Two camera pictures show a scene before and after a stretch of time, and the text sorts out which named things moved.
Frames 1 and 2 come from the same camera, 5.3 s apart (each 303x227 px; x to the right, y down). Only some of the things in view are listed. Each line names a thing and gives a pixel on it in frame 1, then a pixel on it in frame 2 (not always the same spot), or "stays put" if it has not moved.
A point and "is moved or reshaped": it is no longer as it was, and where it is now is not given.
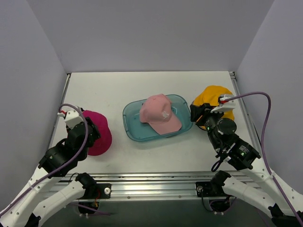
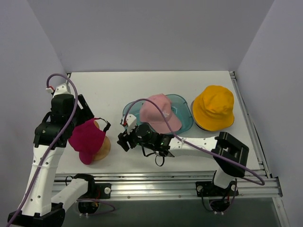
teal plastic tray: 135,130 stays put
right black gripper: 197,114 to 128,139
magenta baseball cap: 102,144 is moved or reshaped
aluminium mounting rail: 166,186 stays put
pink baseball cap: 156,110 stays put
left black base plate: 103,190 stays put
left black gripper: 93,132 to 86,109
